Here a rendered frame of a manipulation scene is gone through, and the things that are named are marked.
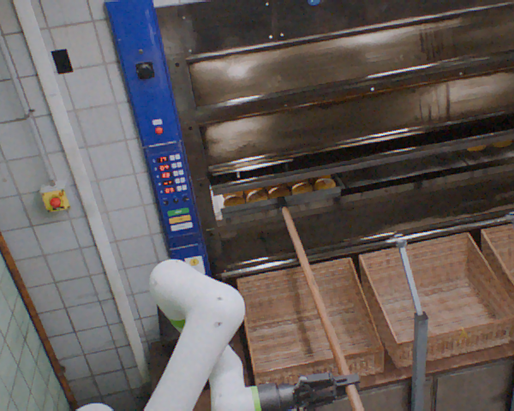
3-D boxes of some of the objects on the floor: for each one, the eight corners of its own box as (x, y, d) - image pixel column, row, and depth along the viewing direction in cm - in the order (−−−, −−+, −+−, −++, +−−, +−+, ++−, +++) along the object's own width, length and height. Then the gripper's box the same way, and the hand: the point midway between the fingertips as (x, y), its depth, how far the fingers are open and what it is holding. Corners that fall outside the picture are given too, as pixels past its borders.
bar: (256, 452, 285) (220, 269, 221) (498, 397, 295) (529, 207, 232) (267, 513, 259) (230, 324, 195) (533, 451, 269) (579, 253, 206)
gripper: (273, 369, 164) (354, 353, 165) (279, 406, 172) (355, 390, 174) (278, 390, 157) (362, 372, 159) (283, 426, 166) (363, 410, 168)
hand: (347, 384), depth 166 cm, fingers open, 3 cm apart
